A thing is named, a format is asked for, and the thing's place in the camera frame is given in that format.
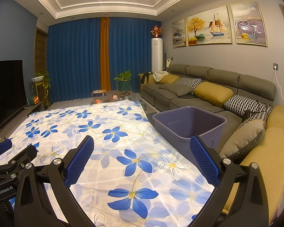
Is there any wooden wall panel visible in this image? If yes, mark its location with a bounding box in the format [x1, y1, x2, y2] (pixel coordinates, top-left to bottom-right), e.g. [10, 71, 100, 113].
[34, 27, 48, 75]

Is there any white cloth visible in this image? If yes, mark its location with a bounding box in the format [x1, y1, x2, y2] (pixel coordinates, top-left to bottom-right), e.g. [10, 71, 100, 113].
[153, 70, 169, 83]

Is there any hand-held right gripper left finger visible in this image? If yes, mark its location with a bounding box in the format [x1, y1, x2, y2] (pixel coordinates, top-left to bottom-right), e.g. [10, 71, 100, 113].
[14, 135, 95, 227]

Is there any gold plant stand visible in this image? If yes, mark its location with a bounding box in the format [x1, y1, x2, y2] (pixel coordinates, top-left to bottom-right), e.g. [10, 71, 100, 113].
[32, 83, 50, 107]

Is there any purple plastic bin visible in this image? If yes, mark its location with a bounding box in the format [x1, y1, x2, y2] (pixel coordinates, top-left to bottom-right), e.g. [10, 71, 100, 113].
[152, 106, 227, 153]

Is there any black white patterned cushion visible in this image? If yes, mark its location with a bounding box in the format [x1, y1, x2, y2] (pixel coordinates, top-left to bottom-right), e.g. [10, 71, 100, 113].
[175, 77, 202, 96]
[241, 111, 268, 129]
[224, 95, 272, 119]

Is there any green pot gold stand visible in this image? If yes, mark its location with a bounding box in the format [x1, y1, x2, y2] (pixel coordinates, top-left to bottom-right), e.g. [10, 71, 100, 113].
[118, 79, 133, 97]

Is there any large grey cushion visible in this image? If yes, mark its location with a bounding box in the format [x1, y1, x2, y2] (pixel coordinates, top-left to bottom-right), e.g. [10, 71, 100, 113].
[219, 119, 266, 162]

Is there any small yellow cushion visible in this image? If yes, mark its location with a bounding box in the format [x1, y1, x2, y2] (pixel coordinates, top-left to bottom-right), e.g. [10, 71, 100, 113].
[159, 74, 180, 85]

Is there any grey television cabinet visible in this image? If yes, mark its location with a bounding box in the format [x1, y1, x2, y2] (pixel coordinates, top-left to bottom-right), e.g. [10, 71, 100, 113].
[0, 102, 44, 142]

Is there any white cable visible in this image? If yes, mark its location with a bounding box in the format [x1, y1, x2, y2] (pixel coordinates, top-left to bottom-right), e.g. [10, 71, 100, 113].
[275, 70, 284, 114]

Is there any grey sofa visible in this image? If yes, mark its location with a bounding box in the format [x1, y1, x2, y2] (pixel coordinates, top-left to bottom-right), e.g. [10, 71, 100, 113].
[139, 64, 277, 123]

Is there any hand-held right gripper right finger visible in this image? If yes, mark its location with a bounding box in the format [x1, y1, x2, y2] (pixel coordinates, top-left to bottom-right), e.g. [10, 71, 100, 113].
[188, 135, 269, 227]

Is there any large yellow cushion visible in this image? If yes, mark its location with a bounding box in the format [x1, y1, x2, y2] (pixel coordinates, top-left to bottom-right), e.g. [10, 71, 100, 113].
[193, 82, 232, 107]

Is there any grey coffee table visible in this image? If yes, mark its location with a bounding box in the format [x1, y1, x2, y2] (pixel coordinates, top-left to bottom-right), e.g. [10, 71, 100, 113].
[145, 111, 164, 123]

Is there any small landscape painting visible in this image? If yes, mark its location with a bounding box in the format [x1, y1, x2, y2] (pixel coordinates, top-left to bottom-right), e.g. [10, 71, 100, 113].
[172, 18, 188, 49]

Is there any trailing plant white pot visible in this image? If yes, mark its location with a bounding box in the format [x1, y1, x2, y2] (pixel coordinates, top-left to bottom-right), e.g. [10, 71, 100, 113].
[31, 70, 51, 109]

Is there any purple landscape painting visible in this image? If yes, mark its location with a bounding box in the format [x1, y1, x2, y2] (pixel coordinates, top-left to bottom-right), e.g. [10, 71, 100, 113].
[230, 1, 268, 47]

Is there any black television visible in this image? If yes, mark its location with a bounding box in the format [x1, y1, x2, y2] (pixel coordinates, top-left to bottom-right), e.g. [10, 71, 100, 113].
[0, 60, 29, 133]

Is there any red gold flower ornament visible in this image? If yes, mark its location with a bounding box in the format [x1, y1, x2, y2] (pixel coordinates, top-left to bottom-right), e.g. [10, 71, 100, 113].
[150, 25, 162, 39]

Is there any blue floral tablecloth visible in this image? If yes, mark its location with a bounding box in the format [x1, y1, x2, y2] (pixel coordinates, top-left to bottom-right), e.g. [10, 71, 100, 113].
[0, 99, 230, 227]

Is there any white standing air conditioner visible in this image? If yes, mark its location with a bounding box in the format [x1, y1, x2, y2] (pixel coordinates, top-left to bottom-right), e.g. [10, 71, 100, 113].
[151, 38, 163, 72]

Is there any blue curtain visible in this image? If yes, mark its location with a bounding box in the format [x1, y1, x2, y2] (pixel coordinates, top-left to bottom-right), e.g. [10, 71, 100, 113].
[46, 18, 103, 103]
[108, 17, 162, 93]

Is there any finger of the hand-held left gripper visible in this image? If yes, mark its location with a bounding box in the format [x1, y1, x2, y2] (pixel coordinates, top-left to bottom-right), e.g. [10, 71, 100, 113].
[0, 144, 37, 182]
[0, 139, 13, 158]

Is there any sailboat and tree painting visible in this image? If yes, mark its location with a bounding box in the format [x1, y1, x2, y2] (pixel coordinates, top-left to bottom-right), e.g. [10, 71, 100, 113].
[186, 5, 233, 47]

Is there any green leafy plant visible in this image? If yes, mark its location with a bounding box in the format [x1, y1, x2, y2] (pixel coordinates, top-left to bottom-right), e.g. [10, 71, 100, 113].
[114, 70, 132, 81]

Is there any flat grey cushion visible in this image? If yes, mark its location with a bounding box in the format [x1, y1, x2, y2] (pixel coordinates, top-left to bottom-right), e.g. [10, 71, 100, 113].
[160, 83, 193, 96]

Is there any orange curtain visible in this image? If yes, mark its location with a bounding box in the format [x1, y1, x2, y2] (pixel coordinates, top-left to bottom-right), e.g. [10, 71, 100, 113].
[99, 17, 112, 91]

